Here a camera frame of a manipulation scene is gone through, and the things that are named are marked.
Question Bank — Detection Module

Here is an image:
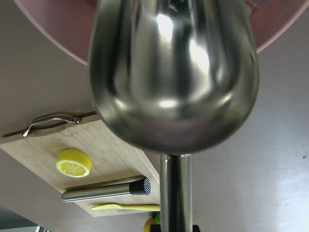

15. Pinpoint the steel ice scoop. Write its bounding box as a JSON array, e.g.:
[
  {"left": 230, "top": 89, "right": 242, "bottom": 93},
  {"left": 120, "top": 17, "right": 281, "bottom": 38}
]
[{"left": 88, "top": 0, "right": 259, "bottom": 232}]

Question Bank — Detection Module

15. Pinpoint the pink bowl of ice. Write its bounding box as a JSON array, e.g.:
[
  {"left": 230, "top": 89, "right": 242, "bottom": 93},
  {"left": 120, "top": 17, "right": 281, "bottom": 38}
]
[{"left": 15, "top": 0, "right": 309, "bottom": 64}]

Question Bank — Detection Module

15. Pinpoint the bamboo cutting board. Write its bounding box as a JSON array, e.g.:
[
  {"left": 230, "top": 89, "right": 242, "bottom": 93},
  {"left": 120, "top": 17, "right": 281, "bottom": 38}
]
[{"left": 0, "top": 115, "right": 160, "bottom": 217}]

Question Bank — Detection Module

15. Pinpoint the steel muddler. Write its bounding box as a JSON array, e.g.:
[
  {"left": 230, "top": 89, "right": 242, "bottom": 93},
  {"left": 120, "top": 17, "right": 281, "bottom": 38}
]
[{"left": 62, "top": 176, "right": 151, "bottom": 203}]

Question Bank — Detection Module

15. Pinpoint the lemon half slice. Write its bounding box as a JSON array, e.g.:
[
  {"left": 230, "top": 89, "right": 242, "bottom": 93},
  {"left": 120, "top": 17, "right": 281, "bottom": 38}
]
[{"left": 56, "top": 148, "right": 92, "bottom": 178}]

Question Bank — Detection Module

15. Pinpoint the green lime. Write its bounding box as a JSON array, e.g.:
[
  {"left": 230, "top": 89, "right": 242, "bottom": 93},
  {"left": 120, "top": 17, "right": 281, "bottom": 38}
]
[{"left": 155, "top": 212, "right": 161, "bottom": 225}]

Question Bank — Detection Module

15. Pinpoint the yellow plastic knife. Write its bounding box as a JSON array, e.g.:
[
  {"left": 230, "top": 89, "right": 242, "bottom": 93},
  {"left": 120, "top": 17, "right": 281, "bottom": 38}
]
[{"left": 91, "top": 203, "right": 161, "bottom": 212}]

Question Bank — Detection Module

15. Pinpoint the yellow lemon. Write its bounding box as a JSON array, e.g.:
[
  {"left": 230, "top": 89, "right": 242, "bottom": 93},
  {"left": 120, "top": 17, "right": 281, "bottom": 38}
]
[{"left": 143, "top": 217, "right": 157, "bottom": 232}]

